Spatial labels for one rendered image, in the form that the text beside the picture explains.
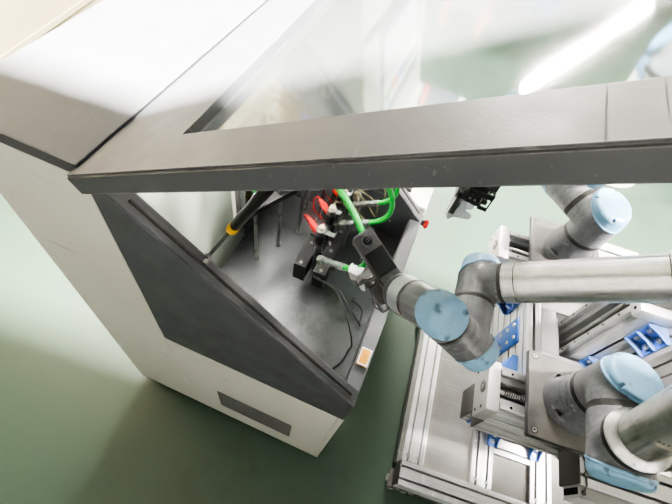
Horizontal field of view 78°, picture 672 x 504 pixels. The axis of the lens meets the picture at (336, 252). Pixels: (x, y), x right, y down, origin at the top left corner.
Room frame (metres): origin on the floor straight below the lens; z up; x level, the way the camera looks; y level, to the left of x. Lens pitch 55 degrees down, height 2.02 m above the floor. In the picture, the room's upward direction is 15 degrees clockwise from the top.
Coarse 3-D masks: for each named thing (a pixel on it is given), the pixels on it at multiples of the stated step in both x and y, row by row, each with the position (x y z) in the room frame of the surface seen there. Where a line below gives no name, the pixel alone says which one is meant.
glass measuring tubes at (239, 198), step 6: (234, 192) 0.74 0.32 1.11; (240, 192) 0.74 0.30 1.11; (246, 192) 0.78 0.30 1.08; (234, 198) 0.74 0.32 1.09; (240, 198) 0.74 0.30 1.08; (246, 198) 0.78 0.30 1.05; (234, 204) 0.74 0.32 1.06; (240, 204) 0.74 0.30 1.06; (234, 210) 0.74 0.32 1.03; (234, 216) 0.74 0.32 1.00; (246, 222) 0.75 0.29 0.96; (252, 222) 0.78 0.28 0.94; (240, 228) 0.73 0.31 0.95; (246, 228) 0.74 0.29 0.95
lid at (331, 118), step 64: (320, 0) 0.92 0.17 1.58; (384, 0) 0.82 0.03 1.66; (448, 0) 0.72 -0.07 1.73; (512, 0) 0.65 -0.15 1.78; (576, 0) 0.59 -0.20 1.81; (640, 0) 0.54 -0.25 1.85; (256, 64) 0.64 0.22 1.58; (320, 64) 0.60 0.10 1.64; (384, 64) 0.54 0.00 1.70; (448, 64) 0.49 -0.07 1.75; (512, 64) 0.46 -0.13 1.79; (576, 64) 0.43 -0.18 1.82; (640, 64) 0.40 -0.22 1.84; (128, 128) 0.49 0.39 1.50; (192, 128) 0.45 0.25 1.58; (256, 128) 0.40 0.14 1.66; (320, 128) 0.37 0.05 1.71; (384, 128) 0.35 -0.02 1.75; (448, 128) 0.33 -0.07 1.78; (512, 128) 0.31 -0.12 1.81; (576, 128) 0.30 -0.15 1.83; (640, 128) 0.28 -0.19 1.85; (128, 192) 0.35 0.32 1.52
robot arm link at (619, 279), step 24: (480, 264) 0.49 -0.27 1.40; (504, 264) 0.48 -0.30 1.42; (528, 264) 0.47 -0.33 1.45; (552, 264) 0.46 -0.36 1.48; (576, 264) 0.45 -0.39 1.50; (600, 264) 0.45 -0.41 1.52; (624, 264) 0.44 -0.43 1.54; (648, 264) 0.44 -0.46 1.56; (456, 288) 0.44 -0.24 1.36; (480, 288) 0.43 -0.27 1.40; (504, 288) 0.43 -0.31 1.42; (528, 288) 0.43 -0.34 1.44; (552, 288) 0.42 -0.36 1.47; (576, 288) 0.42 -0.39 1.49; (600, 288) 0.41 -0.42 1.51; (624, 288) 0.41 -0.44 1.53; (648, 288) 0.40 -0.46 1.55
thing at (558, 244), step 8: (552, 232) 0.93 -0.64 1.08; (560, 232) 0.91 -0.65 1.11; (544, 240) 0.92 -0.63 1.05; (552, 240) 0.90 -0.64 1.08; (560, 240) 0.88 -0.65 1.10; (568, 240) 0.87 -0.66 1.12; (544, 248) 0.89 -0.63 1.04; (552, 248) 0.88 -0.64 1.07; (560, 248) 0.87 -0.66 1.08; (568, 248) 0.86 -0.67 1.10; (576, 248) 0.85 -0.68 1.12; (584, 248) 0.85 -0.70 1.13; (592, 248) 0.85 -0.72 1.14; (552, 256) 0.86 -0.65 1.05; (560, 256) 0.85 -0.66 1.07; (568, 256) 0.84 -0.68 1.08; (576, 256) 0.84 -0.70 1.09; (584, 256) 0.85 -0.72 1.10; (592, 256) 0.86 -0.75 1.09
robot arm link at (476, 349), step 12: (468, 300) 0.40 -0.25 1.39; (480, 300) 0.41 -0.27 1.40; (468, 312) 0.38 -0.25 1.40; (480, 312) 0.38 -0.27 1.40; (492, 312) 0.40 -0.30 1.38; (468, 324) 0.34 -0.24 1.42; (480, 324) 0.36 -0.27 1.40; (468, 336) 0.33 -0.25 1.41; (480, 336) 0.34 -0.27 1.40; (492, 336) 0.36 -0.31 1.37; (444, 348) 0.31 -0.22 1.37; (456, 348) 0.31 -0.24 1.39; (468, 348) 0.31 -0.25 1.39; (480, 348) 0.32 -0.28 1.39; (492, 348) 0.33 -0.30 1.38; (456, 360) 0.31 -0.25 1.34; (468, 360) 0.30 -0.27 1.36; (480, 360) 0.31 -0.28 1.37; (492, 360) 0.32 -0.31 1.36
